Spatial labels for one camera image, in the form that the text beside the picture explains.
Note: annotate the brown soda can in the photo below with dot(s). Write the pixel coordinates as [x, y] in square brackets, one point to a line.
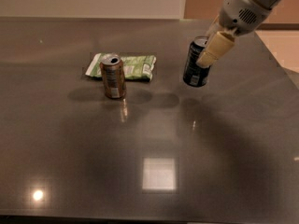
[112, 72]

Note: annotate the dark blue pepsi can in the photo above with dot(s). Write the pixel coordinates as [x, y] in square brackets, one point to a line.
[194, 75]

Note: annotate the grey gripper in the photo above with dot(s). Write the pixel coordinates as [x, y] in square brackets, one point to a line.
[240, 13]

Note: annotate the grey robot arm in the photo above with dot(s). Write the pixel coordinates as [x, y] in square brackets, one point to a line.
[236, 18]

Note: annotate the green chip bag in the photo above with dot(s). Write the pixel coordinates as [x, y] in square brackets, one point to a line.
[135, 67]

